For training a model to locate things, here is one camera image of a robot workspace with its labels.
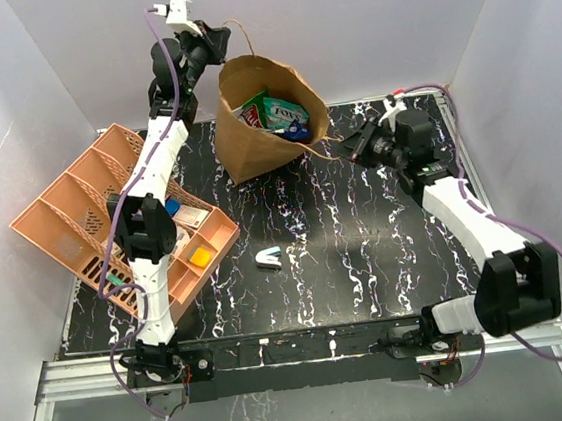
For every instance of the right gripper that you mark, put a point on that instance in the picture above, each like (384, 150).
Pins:
(356, 145)

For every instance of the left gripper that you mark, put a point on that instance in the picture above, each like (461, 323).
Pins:
(214, 41)

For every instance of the dark blue snack bag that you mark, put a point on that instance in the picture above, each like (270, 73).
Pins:
(294, 132)

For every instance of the brown paper bag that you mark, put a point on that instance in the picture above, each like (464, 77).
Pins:
(245, 152)

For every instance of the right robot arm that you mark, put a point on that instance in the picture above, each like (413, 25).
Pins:
(519, 283)

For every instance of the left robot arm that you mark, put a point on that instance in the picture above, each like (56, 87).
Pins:
(141, 226)

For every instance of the green fox's candy bag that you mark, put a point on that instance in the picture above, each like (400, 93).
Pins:
(280, 113)

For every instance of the red green snack bag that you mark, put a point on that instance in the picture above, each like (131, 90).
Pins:
(252, 112)

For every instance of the card packs in organizer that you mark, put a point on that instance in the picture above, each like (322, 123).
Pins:
(186, 219)

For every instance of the yellow sticky note pad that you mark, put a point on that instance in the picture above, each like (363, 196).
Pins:
(200, 257)

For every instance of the orange desk organizer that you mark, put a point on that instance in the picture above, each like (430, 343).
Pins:
(70, 223)

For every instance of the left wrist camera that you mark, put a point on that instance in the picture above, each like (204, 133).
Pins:
(177, 16)

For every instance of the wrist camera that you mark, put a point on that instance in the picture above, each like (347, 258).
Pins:
(177, 16)
(394, 104)

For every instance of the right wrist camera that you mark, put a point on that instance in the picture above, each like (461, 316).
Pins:
(394, 104)

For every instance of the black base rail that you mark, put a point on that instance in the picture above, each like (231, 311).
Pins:
(380, 349)

